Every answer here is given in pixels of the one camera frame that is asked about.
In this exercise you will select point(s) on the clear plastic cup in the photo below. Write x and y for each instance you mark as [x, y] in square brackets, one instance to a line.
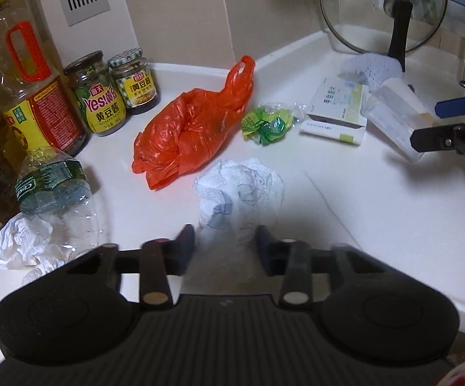
[393, 120]

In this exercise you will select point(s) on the orange plastic bag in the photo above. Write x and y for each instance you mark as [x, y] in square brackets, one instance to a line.
[188, 132]

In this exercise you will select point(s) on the crushed clear water bottle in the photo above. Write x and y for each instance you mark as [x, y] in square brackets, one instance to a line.
[51, 185]

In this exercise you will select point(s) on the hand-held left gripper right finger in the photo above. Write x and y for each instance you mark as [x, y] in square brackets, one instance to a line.
[264, 251]

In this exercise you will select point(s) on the small sauce jar checkered lid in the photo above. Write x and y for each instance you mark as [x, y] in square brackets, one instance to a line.
[140, 88]

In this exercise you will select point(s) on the large sauce jar yellow label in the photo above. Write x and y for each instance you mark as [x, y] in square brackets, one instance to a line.
[101, 108]

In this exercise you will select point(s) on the white mesh dishcloth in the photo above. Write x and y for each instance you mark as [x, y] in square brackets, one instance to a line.
[371, 68]

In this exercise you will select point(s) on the white green medicine box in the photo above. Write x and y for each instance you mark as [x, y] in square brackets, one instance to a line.
[336, 104]

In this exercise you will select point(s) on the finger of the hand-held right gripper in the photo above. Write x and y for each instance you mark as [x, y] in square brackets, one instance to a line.
[451, 106]
[437, 138]

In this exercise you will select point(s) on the white paper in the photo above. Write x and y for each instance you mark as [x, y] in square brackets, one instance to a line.
[15, 245]

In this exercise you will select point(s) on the white paper towel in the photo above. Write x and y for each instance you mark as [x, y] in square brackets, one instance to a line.
[240, 193]

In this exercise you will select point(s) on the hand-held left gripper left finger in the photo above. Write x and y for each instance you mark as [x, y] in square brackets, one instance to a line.
[186, 251]

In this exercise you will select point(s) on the glass pot lid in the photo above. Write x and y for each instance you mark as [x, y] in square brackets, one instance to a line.
[353, 16]

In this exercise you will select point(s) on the green wrapper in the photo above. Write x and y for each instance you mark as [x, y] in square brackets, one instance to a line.
[268, 124]

